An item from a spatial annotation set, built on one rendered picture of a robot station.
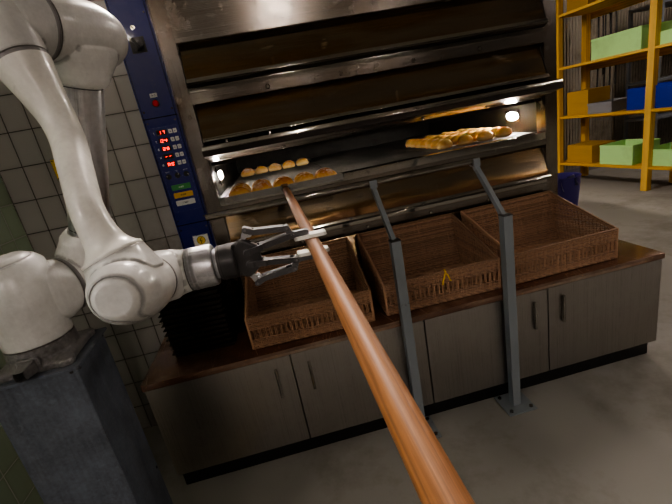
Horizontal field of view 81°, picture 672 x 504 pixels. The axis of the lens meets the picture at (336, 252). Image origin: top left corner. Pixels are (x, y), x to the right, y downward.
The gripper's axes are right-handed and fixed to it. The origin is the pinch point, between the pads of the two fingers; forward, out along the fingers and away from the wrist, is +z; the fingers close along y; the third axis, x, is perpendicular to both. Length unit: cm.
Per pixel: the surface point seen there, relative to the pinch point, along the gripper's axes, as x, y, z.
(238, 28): -121, -72, -4
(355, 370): -67, 80, 13
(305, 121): -116, -27, 18
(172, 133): -119, -32, -44
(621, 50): -357, -48, 430
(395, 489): -38, 119, 16
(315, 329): -72, 59, 0
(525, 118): -136, -8, 148
